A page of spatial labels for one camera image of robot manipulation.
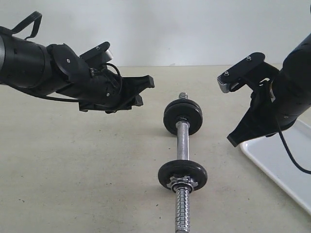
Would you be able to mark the chrome star collar nut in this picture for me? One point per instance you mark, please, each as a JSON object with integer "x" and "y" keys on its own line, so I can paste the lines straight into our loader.
{"x": 185, "y": 181}

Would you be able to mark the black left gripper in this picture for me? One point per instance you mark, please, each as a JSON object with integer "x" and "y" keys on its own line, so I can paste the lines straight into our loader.
{"x": 103, "y": 92}

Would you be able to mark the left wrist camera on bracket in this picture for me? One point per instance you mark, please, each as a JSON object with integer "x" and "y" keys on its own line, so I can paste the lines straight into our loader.
{"x": 98, "y": 55}

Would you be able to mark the white rectangular tray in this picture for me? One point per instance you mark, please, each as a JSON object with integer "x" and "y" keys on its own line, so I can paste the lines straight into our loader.
{"x": 270, "y": 156}

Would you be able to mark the black weight plate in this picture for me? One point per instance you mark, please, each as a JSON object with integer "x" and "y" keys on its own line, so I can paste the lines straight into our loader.
{"x": 180, "y": 101}
{"x": 181, "y": 168}

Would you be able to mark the black weight plate far end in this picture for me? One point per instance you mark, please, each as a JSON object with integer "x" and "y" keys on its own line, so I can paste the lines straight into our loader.
{"x": 186, "y": 113}

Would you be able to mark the chrome threaded dumbbell bar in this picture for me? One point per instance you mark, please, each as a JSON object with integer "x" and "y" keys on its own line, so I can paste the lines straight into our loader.
{"x": 182, "y": 201}

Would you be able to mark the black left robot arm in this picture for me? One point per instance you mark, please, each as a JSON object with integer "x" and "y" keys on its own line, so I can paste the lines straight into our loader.
{"x": 39, "y": 70}

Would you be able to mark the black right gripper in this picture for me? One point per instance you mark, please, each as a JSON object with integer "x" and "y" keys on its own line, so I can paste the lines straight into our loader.
{"x": 260, "y": 119}

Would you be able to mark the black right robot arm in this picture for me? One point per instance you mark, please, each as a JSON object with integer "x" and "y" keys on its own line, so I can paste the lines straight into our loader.
{"x": 279, "y": 96}

